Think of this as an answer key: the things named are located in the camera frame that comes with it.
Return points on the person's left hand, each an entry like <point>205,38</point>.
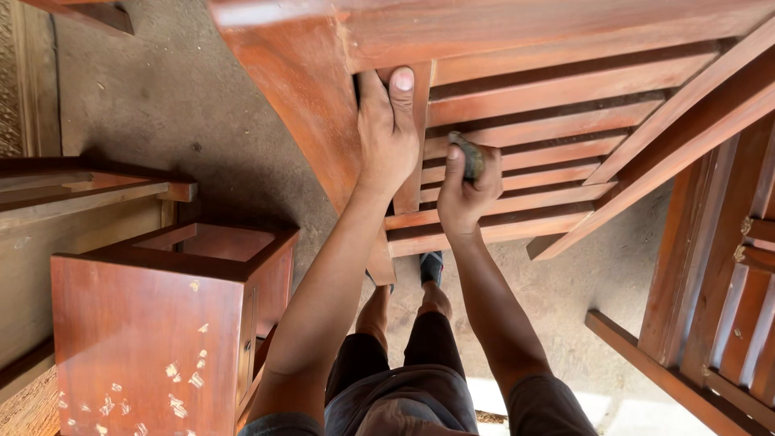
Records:
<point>382,142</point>

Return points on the person's right hand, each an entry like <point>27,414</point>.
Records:
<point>463,203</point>

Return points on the worn grey sandpaper piece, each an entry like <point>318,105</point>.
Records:
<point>473,158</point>

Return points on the reddish slatted wooden bench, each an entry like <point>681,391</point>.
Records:
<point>545,109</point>

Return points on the dark right sandal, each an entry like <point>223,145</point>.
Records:
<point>431,266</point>

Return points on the dark sandal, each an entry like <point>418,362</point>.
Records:
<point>387,286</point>
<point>431,266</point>

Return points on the person's right leg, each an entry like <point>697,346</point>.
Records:
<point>433,301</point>

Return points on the person's leg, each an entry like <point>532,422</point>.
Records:
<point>433,301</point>
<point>374,315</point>

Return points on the dark left sandal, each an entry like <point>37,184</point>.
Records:
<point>387,286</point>

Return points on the person's left leg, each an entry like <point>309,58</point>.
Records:
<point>374,315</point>

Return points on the person's dark shorts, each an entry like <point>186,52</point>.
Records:
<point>424,357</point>

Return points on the person's grey shirt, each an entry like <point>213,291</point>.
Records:
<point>545,409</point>

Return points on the reddish slatted wooden chair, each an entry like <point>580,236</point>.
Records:
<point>720,290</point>

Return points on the reddish wooden bedside cabinet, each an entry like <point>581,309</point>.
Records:
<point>151,339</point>

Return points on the reddish wooden furniture corner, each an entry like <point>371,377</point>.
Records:
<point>91,11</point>

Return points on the carved wooden panel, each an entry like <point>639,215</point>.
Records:
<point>15,79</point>

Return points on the brown wooden table frame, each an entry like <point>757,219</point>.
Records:
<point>91,181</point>

